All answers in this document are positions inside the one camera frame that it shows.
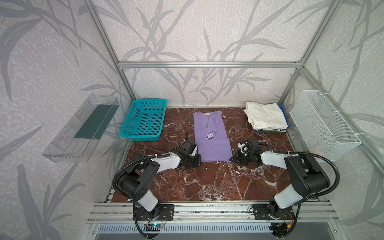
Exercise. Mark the folded blue t-shirt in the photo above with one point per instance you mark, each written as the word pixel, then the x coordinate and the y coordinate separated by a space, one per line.
pixel 285 116

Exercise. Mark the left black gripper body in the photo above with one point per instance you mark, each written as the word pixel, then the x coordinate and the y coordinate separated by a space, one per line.
pixel 190 148

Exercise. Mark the aluminium back frame bar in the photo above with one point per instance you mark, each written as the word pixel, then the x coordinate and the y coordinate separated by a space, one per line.
pixel 206 64

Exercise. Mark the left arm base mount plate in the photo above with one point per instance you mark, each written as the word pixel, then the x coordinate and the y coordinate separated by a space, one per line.
pixel 162 212

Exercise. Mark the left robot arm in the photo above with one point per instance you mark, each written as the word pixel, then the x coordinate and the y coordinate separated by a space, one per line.
pixel 134 180

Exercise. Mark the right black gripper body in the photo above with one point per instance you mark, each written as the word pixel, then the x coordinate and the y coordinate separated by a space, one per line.
pixel 244 150

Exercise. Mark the purple t-shirt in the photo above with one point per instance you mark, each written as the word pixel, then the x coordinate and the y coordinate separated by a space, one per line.
pixel 211 137

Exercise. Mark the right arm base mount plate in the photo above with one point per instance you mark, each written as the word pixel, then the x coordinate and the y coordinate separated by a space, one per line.
pixel 272 212

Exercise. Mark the clear plastic wall shelf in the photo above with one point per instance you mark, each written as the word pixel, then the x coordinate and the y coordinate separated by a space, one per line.
pixel 78 139

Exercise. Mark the aluminium front rail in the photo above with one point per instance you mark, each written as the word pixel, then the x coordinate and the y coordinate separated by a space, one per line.
pixel 209 212

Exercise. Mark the teal plastic basket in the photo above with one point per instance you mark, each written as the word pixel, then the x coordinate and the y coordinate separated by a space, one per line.
pixel 145 119

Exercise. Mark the folded cream t-shirt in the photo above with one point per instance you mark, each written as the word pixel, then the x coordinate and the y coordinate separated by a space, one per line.
pixel 265 117

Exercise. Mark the white wire mesh basket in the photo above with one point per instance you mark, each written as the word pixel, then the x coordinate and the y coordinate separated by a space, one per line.
pixel 322 127

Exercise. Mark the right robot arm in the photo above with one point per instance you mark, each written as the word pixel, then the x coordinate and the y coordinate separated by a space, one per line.
pixel 311 176

